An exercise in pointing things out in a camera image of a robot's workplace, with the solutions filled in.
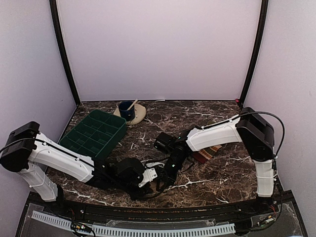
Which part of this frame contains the wooden stick in cup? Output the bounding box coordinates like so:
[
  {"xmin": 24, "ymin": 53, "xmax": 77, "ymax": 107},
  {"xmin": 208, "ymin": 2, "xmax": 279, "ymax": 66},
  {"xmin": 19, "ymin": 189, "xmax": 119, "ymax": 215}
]
[{"xmin": 127, "ymin": 99, "xmax": 138, "ymax": 111}]

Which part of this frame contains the black front rail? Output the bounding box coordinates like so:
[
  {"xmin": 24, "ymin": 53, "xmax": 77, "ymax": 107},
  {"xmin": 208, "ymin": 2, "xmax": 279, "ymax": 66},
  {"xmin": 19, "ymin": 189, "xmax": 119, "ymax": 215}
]
[{"xmin": 64, "ymin": 200, "xmax": 257, "ymax": 221}]

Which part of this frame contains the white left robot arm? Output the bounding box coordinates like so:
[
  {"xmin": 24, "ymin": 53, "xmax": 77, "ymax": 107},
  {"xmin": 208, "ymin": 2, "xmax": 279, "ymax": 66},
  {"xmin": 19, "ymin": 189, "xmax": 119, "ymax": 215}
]
[{"xmin": 0, "ymin": 121, "xmax": 158, "ymax": 215}]

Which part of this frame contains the black frame post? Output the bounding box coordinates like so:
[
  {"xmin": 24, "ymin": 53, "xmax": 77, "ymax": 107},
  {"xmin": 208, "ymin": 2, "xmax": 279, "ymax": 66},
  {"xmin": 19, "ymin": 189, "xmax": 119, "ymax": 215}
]
[
  {"xmin": 49, "ymin": 0, "xmax": 81, "ymax": 107},
  {"xmin": 237, "ymin": 0, "xmax": 269, "ymax": 108}
]

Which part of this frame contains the small circuit board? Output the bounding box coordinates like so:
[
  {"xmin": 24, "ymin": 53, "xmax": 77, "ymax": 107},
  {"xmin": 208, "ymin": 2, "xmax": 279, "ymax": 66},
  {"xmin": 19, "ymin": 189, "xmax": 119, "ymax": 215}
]
[{"xmin": 70, "ymin": 222, "xmax": 92, "ymax": 233}]

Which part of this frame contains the dark blue cup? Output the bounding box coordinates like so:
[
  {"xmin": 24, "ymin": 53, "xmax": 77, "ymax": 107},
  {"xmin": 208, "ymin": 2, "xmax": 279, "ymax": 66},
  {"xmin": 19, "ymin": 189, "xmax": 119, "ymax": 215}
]
[{"xmin": 118, "ymin": 101, "xmax": 135, "ymax": 121}]

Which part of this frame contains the white slotted cable duct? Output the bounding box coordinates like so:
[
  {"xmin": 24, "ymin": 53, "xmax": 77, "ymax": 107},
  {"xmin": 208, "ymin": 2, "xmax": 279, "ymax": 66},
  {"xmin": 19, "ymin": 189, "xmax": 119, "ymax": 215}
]
[{"xmin": 31, "ymin": 211, "xmax": 236, "ymax": 237}]

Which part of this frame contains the black right frame post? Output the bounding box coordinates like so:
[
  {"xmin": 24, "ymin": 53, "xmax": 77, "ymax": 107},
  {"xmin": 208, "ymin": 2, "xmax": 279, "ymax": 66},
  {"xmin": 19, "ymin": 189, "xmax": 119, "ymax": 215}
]
[{"xmin": 237, "ymin": 0, "xmax": 269, "ymax": 108}]

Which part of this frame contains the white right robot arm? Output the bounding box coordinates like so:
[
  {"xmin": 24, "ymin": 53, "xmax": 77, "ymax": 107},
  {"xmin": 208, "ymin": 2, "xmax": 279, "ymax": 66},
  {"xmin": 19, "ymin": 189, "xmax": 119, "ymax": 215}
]
[{"xmin": 154, "ymin": 107, "xmax": 279, "ymax": 214}]

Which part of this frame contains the green plastic divided tray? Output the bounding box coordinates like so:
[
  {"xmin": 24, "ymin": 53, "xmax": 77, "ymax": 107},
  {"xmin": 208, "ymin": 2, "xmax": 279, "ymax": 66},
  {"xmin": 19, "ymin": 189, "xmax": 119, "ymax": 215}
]
[{"xmin": 59, "ymin": 110, "xmax": 126, "ymax": 161}]

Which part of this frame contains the black left frame post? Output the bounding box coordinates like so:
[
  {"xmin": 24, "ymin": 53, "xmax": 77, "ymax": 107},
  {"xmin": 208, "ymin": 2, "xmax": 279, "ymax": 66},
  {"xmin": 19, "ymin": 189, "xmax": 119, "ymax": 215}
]
[{"xmin": 49, "ymin": 0, "xmax": 81, "ymax": 107}]

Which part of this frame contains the striped brown red sock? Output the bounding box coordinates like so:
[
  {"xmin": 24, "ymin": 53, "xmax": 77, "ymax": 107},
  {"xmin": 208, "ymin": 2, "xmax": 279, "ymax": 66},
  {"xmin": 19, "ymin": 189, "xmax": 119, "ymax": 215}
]
[{"xmin": 192, "ymin": 145, "xmax": 222, "ymax": 164}]

